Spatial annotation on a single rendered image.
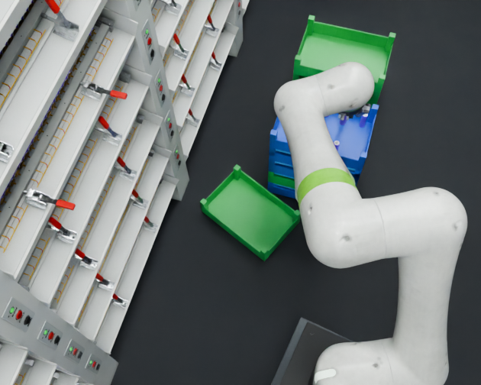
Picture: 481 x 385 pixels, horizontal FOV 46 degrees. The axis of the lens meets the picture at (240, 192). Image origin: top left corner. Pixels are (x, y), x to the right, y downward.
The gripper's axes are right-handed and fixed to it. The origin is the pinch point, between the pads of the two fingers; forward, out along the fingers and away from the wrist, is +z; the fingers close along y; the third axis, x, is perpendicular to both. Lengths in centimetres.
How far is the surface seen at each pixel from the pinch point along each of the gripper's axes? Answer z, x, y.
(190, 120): 31, -10, -53
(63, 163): -60, -34, -51
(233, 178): 40, -26, -34
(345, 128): 17.4, -2.0, 1.4
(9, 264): -70, -55, -52
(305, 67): 20.2, 15.2, -16.5
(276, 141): 8.0, -12.5, -18.4
